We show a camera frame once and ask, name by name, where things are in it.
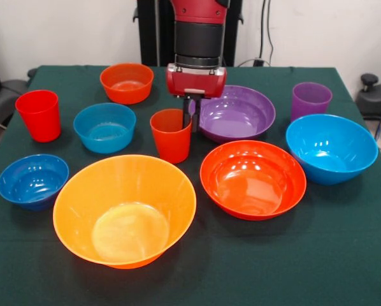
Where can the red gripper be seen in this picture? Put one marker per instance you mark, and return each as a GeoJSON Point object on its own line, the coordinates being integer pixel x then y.
{"type": "Point", "coordinates": [197, 83]}

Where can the orange cup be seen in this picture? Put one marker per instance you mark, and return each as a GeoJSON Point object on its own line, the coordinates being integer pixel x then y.
{"type": "Point", "coordinates": [171, 145]}

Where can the purple bowl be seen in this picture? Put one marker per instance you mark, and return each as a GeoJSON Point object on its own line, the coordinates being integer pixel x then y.
{"type": "Point", "coordinates": [238, 118]}

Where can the small light blue bowl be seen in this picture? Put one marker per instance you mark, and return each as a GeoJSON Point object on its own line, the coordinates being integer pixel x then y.
{"type": "Point", "coordinates": [104, 140]}

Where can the small dark blue bowl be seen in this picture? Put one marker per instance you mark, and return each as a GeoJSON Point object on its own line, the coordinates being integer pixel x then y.
{"type": "Point", "coordinates": [34, 185]}

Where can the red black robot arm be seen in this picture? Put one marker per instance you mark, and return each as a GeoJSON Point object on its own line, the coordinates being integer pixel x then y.
{"type": "Point", "coordinates": [198, 41]}

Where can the small orange bowl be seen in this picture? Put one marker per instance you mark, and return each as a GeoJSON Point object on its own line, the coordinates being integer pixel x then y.
{"type": "Point", "coordinates": [126, 92]}

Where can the wide orange bowl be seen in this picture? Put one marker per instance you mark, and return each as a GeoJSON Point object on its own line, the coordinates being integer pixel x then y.
{"type": "Point", "coordinates": [251, 185]}

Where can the large yellow bowl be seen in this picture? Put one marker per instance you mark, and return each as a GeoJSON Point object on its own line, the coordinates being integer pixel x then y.
{"type": "Point", "coordinates": [123, 216]}

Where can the purple cup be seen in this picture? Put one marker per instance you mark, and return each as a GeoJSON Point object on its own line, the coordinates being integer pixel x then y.
{"type": "Point", "coordinates": [311, 102]}

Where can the large light blue bowl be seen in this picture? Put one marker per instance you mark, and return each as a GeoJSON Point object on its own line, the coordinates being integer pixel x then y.
{"type": "Point", "coordinates": [330, 153]}

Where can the red cup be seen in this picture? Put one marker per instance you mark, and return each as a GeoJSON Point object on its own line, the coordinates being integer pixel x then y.
{"type": "Point", "coordinates": [39, 118]}

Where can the dark green table cloth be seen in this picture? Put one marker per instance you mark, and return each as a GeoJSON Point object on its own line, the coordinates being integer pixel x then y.
{"type": "Point", "coordinates": [273, 255]}

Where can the black office chair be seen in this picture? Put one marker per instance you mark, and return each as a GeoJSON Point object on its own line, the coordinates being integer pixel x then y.
{"type": "Point", "coordinates": [5, 92]}

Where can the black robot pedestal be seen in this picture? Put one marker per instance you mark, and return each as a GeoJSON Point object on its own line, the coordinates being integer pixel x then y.
{"type": "Point", "coordinates": [149, 32]}

